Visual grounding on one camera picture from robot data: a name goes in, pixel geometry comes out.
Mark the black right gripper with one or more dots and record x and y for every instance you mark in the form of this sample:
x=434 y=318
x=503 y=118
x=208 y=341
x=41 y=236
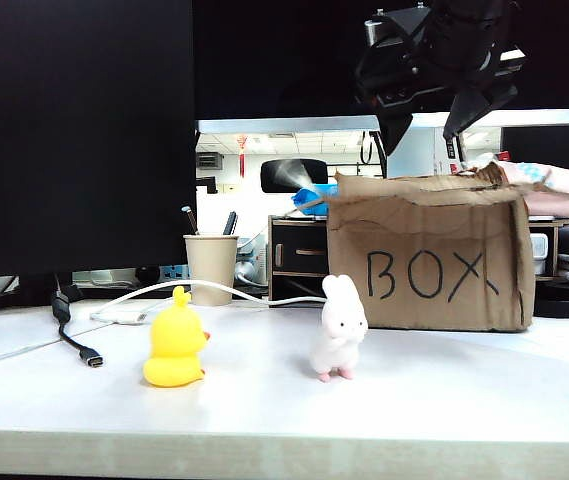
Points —
x=399 y=90

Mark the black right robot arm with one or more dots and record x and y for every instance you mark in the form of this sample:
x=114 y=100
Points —
x=464 y=25

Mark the brown cardboard box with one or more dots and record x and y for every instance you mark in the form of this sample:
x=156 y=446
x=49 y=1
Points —
x=429 y=270

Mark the small white box device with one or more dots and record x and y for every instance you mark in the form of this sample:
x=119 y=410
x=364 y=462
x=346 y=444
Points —
x=540 y=252

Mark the white rabbit doll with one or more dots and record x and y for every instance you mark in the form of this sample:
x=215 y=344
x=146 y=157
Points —
x=339 y=330

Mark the yellow duck doll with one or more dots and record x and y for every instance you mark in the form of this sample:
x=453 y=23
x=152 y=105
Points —
x=174 y=340

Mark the dark background monitor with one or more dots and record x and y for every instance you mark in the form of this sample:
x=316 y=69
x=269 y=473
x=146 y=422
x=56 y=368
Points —
x=554 y=145

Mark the pink tissue pack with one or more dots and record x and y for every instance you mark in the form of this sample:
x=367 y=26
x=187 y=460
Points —
x=559 y=187

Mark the blue tissue pack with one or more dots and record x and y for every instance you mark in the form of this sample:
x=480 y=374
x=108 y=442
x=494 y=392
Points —
x=314 y=196

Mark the black wooden desk organizer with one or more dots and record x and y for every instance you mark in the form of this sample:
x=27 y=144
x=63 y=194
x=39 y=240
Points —
x=296 y=255

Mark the red hanging knot ornament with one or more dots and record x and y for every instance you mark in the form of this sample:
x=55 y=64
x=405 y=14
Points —
x=242 y=152

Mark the flat black round object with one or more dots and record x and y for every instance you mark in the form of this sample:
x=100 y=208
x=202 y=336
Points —
x=564 y=305

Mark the tall dark pen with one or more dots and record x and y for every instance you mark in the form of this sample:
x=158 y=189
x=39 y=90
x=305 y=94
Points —
x=230 y=223

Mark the short black pen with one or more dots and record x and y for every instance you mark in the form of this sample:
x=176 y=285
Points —
x=190 y=220

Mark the beige paper cup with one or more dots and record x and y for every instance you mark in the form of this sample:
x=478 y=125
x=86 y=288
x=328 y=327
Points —
x=211 y=270

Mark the white power strip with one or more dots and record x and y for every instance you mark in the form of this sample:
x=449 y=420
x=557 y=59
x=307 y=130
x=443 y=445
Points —
x=174 y=272

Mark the large black computer monitor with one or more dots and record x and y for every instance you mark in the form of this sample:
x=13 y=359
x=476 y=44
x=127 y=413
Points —
x=79 y=135

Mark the black monitor stand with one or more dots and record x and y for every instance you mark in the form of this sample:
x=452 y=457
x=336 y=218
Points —
x=39 y=287

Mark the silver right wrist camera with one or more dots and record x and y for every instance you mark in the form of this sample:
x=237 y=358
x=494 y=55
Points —
x=373 y=32

